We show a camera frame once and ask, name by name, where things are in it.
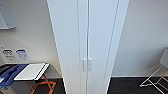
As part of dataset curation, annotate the white wardrobe cabinet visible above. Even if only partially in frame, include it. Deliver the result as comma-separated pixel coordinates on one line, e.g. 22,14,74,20
46,0,130,94

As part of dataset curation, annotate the blue cloth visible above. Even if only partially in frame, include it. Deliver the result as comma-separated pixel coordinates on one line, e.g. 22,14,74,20
0,64,28,89

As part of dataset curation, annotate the white wardrobe door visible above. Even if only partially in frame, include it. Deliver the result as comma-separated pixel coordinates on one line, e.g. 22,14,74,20
87,0,120,94
48,0,89,94

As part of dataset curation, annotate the white folding table top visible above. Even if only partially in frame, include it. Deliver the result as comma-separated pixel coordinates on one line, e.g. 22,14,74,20
13,62,51,82

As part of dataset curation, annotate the white wire frame chair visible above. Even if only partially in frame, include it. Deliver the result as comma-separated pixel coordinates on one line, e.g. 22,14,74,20
139,47,168,91

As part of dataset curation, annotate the orange folding table frame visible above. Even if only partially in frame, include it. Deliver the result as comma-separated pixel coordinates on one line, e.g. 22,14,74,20
28,73,57,94

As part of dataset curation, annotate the wall sign with blue print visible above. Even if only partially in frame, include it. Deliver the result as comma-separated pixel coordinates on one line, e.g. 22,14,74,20
15,48,30,61

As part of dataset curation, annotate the wall sign with dark print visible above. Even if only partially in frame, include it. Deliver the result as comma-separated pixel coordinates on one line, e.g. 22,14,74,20
2,48,15,61

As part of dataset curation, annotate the white door handle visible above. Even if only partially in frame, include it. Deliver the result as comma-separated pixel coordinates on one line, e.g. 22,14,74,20
82,57,87,72
87,57,93,72

